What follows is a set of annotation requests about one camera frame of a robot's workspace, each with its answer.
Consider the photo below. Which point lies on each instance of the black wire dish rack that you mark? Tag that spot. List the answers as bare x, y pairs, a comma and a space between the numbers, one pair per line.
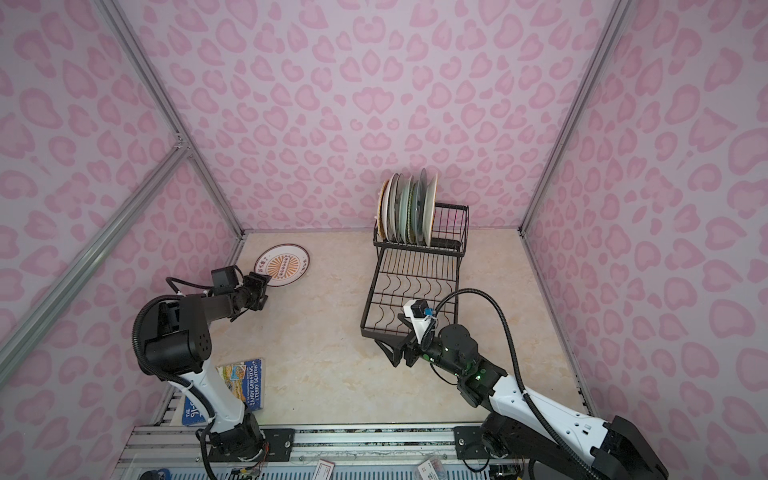
405, 272

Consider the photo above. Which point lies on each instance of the white plate dark rings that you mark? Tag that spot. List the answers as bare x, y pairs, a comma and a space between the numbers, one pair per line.
387, 210

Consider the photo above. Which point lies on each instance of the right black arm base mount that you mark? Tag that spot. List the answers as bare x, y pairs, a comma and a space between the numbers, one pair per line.
477, 443

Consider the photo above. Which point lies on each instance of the white plate orange sunburst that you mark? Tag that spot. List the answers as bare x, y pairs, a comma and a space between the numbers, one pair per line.
284, 263

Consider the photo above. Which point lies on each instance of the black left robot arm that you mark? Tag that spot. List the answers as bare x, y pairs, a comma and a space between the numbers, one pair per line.
171, 341

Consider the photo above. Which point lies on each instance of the orange woven round plate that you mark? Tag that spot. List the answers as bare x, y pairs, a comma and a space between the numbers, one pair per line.
380, 221

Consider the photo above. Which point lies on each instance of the white plate floral sprigs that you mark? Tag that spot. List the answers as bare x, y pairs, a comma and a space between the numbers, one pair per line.
394, 208

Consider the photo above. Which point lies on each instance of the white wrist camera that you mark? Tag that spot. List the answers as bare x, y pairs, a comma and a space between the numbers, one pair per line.
420, 316
224, 280

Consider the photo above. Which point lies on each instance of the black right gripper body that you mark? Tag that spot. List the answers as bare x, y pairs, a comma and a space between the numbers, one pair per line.
430, 352

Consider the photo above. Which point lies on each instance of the diagonal aluminium frame bar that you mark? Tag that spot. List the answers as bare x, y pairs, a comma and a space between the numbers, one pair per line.
39, 320

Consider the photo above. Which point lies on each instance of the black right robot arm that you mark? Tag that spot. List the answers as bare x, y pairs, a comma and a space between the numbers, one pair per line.
522, 423

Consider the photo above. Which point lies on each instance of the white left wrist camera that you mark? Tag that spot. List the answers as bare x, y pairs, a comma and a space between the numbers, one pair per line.
224, 280

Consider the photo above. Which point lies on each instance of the light blue flower plate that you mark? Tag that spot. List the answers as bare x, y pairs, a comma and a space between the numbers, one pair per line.
404, 184

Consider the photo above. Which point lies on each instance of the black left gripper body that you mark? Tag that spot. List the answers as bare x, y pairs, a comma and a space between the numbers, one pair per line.
252, 290

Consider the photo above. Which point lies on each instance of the right corner aluminium post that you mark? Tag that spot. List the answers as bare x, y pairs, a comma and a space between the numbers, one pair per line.
620, 14

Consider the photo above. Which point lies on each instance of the corner aluminium post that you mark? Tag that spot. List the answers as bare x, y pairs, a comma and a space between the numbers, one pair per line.
620, 14
115, 19

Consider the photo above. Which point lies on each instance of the yellow woven round plate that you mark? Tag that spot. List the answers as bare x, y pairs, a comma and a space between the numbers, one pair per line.
412, 211

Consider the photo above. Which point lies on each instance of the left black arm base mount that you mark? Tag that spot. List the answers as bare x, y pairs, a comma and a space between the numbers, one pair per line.
278, 443

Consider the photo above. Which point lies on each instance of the left corner aluminium post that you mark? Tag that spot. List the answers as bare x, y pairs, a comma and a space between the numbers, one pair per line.
115, 19

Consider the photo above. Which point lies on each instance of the aluminium front rail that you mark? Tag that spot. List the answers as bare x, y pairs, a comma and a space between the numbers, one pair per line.
349, 451

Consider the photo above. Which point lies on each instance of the white plate black stars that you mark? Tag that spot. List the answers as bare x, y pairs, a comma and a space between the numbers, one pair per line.
429, 209

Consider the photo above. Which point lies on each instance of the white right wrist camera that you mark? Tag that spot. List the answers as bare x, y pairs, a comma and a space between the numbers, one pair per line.
420, 316

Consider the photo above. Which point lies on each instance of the teal green round plate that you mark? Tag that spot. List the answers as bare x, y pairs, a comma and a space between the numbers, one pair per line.
421, 200

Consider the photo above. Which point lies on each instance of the blue illustrated children's book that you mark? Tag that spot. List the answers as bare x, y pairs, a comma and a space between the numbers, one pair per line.
244, 379

